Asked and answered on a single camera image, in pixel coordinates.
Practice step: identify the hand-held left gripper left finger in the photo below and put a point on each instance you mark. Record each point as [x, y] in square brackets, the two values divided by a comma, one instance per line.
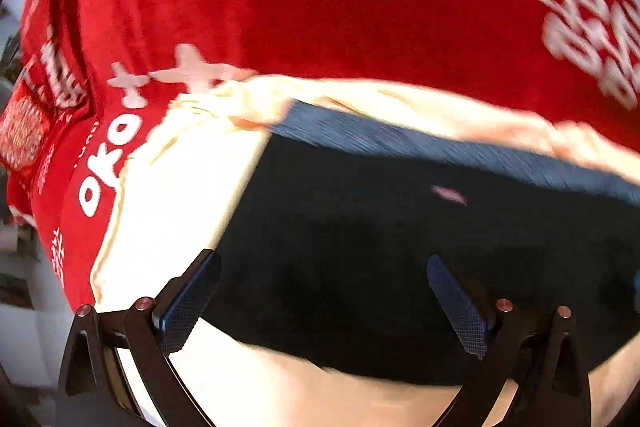
[187, 302]

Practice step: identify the white cloth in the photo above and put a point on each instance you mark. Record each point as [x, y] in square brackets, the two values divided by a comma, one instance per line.
[190, 207]

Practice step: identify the red embroidered pillow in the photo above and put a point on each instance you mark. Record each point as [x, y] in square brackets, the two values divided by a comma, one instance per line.
[22, 132]

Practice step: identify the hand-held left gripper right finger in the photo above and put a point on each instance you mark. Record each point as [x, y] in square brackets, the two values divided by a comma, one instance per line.
[457, 302]

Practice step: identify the red printed blanket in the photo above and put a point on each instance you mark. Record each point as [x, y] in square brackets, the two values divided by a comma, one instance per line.
[350, 7]

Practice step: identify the black pants with blue waistband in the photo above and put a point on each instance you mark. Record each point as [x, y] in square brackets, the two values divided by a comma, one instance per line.
[350, 232]

